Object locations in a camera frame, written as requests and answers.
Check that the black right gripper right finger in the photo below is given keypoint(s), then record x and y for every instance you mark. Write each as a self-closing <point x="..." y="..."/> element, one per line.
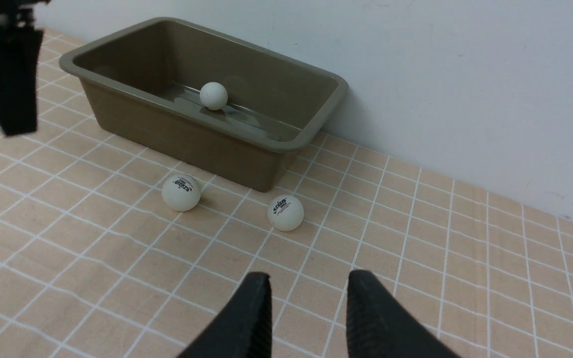
<point x="377" y="326"/>

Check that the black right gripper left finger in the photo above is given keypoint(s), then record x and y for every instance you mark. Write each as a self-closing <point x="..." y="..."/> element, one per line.
<point x="243" y="328"/>

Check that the olive green plastic bin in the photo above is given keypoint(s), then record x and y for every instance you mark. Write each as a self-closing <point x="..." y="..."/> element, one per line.
<point x="143" y="82"/>

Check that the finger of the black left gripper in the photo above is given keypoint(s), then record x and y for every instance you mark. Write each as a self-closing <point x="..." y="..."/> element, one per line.
<point x="19" y="51"/>

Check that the orange checkered tablecloth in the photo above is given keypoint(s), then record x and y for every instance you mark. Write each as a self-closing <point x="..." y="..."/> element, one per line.
<point x="93" y="263"/>

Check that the white ping-pong ball logo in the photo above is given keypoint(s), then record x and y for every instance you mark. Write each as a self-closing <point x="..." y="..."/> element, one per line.
<point x="181" y="192"/>
<point x="285" y="213"/>

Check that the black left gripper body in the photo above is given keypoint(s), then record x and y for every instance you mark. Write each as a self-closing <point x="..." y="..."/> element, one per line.
<point x="18" y="13"/>

